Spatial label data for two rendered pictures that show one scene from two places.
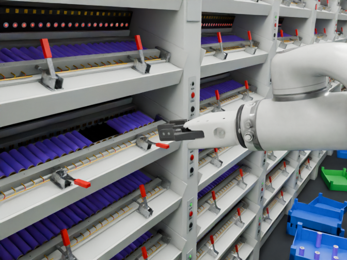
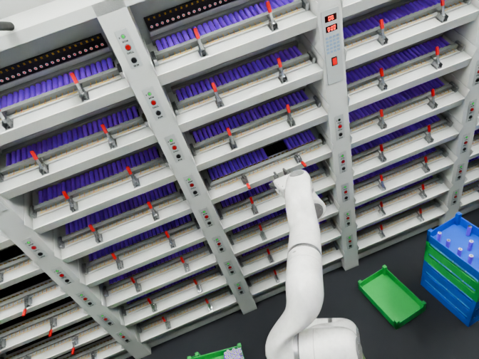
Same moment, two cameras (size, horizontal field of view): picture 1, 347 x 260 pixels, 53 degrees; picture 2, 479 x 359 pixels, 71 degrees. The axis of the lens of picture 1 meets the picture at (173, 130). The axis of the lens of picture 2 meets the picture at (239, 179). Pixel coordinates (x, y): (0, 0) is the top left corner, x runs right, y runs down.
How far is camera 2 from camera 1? 0.97 m
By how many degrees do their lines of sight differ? 49
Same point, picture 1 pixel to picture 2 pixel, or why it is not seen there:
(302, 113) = not seen: hidden behind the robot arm
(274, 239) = not seen: outside the picture
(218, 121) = (279, 186)
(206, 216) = (372, 190)
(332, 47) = (290, 188)
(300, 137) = not seen: hidden behind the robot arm
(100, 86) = (258, 142)
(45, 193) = (237, 185)
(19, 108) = (217, 159)
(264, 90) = (465, 90)
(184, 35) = (326, 95)
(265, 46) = (470, 50)
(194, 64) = (340, 107)
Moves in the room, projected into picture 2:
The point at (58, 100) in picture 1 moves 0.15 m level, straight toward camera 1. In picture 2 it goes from (236, 152) to (222, 176)
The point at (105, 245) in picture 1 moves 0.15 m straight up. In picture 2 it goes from (274, 204) to (268, 182)
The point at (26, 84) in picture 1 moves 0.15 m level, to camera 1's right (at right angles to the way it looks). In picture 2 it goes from (223, 146) to (250, 152)
